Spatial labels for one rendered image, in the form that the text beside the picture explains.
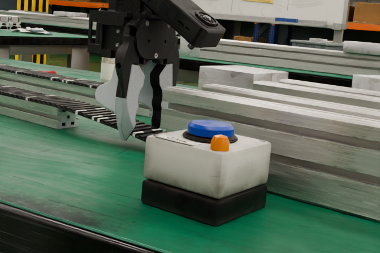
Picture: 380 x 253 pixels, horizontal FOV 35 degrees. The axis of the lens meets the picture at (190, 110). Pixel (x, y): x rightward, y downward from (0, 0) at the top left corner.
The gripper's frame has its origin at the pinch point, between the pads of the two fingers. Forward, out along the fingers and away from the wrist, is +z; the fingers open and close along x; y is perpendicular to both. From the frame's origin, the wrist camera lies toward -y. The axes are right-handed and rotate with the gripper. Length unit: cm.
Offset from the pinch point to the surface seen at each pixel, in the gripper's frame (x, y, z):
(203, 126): 14.8, -18.7, -4.9
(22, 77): -17.0, 45.4, -0.1
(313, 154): 5.1, -24.4, -2.4
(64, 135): 4.0, 9.9, 2.3
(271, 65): -152, 67, 2
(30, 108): 2.0, 19.2, 0.4
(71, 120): -0.6, 13.6, 1.3
